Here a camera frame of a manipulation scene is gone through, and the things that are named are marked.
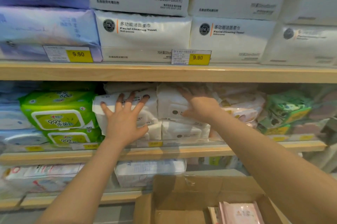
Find person's right forearm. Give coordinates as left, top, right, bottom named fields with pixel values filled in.
left=209, top=108, right=337, bottom=224

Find clear pack with red print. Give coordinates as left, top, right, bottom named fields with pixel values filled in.
left=0, top=164, right=85, bottom=198

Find green pink tissue bundle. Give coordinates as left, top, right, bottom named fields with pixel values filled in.
left=292, top=84, right=337, bottom=136

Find person's left forearm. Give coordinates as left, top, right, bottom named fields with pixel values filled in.
left=35, top=138, right=126, bottom=224

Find grey metal shelf bracket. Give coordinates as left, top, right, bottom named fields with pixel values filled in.
left=320, top=118, right=337, bottom=146

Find pink small wipes packets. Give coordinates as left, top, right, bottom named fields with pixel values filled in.
left=218, top=201, right=265, bottom=224

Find person's right hand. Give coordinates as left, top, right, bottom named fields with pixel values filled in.
left=178, top=85, right=223, bottom=124

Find person's left hand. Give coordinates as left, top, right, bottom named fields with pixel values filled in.
left=100, top=91, right=151, bottom=148

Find brown cardboard box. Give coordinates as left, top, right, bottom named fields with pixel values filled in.
left=133, top=175, right=284, bottom=224

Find stack of white towel packs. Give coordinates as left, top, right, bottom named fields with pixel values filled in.
left=84, top=0, right=337, bottom=68

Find wooden store shelving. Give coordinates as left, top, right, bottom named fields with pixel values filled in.
left=0, top=60, right=337, bottom=210

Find white pack with blue print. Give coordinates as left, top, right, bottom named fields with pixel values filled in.
left=114, top=159, right=187, bottom=188

